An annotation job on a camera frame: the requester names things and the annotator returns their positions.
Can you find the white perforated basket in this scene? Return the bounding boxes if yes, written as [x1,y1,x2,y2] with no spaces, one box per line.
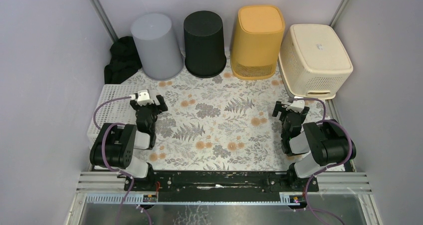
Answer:
[87,84,142,148]

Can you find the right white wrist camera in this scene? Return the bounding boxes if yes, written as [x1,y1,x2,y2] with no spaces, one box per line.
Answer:
[286,100,305,113]

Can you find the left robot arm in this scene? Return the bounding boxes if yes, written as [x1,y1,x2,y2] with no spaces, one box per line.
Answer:
[89,90,168,191]

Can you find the floral patterned table mat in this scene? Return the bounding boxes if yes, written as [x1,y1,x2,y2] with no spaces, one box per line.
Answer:
[96,51,346,172]

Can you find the yellow plastic waste basket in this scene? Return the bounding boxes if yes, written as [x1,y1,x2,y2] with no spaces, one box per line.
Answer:
[230,4,285,80]

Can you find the cream large container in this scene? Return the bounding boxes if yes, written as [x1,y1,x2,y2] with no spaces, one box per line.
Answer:
[279,24,353,100]

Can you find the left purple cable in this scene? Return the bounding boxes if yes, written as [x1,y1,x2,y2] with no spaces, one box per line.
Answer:
[92,96,156,225]

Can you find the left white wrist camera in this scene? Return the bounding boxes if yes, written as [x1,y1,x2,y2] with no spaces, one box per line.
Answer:
[130,89,155,106]

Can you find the grey bucket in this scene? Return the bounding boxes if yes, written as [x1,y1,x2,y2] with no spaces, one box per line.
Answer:
[130,13,184,81]

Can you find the black crumpled cloth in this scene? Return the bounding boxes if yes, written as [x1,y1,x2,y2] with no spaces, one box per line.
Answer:
[104,36,142,84]

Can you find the black round bucket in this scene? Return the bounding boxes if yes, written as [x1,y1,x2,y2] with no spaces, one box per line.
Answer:
[183,10,226,78]

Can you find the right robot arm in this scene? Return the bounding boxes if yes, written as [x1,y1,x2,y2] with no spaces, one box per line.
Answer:
[272,100,356,191]

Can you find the aluminium frame rail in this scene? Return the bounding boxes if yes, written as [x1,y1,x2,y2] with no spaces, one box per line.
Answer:
[77,171,382,225]

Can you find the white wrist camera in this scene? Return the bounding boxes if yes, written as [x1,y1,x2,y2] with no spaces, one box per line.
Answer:
[130,89,155,106]
[286,100,305,113]

